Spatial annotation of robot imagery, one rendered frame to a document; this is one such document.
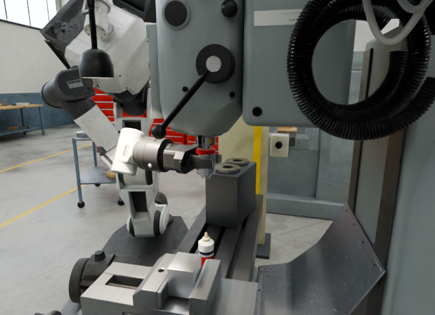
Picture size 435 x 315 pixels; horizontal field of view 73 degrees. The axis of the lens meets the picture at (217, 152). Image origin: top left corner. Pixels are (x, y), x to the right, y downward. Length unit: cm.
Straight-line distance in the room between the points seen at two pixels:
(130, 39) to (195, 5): 51
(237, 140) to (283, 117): 191
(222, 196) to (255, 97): 52
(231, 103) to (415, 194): 35
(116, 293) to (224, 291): 22
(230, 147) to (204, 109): 189
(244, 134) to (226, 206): 148
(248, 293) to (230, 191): 41
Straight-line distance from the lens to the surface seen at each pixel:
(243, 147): 246
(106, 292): 70
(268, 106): 55
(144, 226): 161
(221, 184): 99
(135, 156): 76
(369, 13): 43
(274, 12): 56
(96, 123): 105
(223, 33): 59
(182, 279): 61
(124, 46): 108
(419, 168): 56
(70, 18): 120
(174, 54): 61
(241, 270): 84
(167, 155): 71
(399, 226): 59
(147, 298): 62
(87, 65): 69
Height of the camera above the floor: 142
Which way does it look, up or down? 13 degrees down
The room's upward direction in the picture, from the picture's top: straight up
